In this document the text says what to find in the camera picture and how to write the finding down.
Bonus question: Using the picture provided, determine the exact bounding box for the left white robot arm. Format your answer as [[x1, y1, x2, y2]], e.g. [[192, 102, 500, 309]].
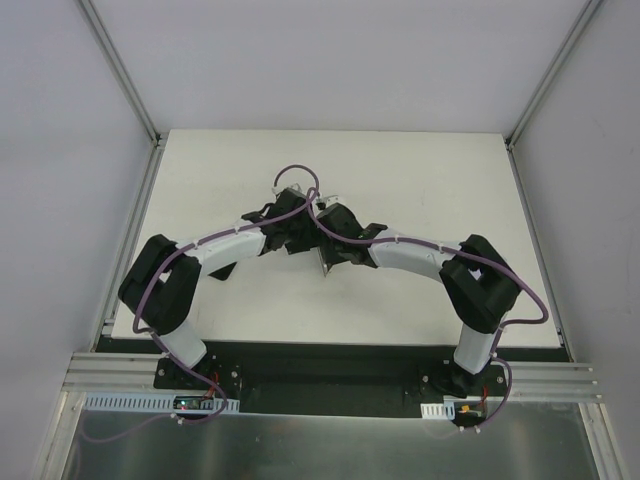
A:
[[118, 187, 307, 389]]

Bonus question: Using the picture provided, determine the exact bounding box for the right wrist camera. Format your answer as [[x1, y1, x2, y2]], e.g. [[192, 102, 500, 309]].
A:
[[315, 195, 342, 211]]

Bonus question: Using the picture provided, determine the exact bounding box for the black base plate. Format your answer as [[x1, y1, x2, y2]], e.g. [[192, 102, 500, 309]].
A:
[[153, 341, 507, 418]]

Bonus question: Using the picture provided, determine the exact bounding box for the right white cable duct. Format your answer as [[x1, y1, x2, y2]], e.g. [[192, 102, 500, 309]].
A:
[[420, 401, 456, 421]]

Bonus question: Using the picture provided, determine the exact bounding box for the white cable duct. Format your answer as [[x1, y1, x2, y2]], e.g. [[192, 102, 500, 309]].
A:
[[84, 392, 240, 415], [420, 401, 456, 421]]

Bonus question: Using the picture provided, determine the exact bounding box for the aluminium rail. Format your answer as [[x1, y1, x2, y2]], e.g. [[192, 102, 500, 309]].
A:
[[62, 352, 161, 392]]

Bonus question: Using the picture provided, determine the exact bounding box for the left white cable duct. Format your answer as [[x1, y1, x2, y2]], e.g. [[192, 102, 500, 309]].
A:
[[84, 392, 240, 415]]

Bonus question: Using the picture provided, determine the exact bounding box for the left aluminium frame post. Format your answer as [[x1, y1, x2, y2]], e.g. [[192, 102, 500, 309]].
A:
[[75, 0, 163, 146]]

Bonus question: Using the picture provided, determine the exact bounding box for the aluminium frame post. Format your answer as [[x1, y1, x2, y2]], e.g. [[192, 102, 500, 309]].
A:
[[75, 0, 163, 146], [505, 0, 605, 152]]

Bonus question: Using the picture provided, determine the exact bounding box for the right aluminium frame post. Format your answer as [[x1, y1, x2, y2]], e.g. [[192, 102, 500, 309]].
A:
[[505, 0, 605, 152]]

